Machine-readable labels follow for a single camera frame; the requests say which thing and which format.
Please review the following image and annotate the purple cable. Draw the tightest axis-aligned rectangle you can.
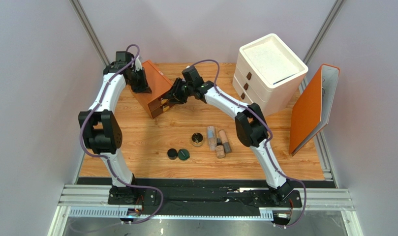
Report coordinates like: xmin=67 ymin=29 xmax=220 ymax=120
xmin=190 ymin=59 xmax=307 ymax=229
xmin=79 ymin=44 xmax=165 ymax=227

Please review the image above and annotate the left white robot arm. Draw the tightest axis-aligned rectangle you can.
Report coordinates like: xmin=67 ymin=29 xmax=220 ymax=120
xmin=78 ymin=51 xmax=152 ymax=202

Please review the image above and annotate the aluminium frame rail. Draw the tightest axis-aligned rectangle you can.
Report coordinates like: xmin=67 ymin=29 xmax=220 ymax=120
xmin=48 ymin=184 xmax=363 ymax=236

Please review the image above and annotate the black round compact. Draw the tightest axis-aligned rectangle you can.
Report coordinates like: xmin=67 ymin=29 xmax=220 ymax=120
xmin=167 ymin=148 xmax=178 ymax=160

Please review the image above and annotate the clear blue-label bottle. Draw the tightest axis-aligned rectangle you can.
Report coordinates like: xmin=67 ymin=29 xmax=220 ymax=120
xmin=207 ymin=126 xmax=216 ymax=151

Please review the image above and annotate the gold round jar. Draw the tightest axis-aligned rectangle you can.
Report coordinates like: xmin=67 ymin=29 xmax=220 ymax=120
xmin=190 ymin=132 xmax=205 ymax=147

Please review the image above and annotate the orange binder folder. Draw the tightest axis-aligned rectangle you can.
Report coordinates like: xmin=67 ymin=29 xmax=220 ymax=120
xmin=289 ymin=64 xmax=340 ymax=156

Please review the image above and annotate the beige tube grey cap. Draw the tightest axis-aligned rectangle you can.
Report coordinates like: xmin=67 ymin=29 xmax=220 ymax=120
xmin=218 ymin=129 xmax=232 ymax=154

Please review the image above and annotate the dark green round compact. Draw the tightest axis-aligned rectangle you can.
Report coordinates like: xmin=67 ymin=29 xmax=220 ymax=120
xmin=178 ymin=148 xmax=190 ymax=161

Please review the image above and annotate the small foundation bottle black cap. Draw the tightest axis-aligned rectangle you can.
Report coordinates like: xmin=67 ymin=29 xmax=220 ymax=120
xmin=215 ymin=138 xmax=225 ymax=158

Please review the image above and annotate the orange drawer box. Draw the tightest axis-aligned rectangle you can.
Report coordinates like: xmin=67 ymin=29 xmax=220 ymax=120
xmin=131 ymin=60 xmax=174 ymax=119

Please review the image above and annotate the white three-drawer cabinet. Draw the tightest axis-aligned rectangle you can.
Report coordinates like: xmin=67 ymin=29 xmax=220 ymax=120
xmin=232 ymin=33 xmax=308 ymax=116

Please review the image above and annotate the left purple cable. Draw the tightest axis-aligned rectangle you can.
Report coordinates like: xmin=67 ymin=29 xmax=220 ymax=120
xmin=79 ymin=44 xmax=165 ymax=227

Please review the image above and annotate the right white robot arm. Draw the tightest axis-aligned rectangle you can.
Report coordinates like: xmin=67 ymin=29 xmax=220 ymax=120
xmin=163 ymin=66 xmax=293 ymax=201

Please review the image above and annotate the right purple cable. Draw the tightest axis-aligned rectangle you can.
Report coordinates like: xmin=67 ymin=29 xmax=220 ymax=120
xmin=190 ymin=59 xmax=307 ymax=229

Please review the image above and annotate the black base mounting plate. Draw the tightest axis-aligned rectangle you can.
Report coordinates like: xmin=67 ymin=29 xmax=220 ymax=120
xmin=77 ymin=177 xmax=305 ymax=217

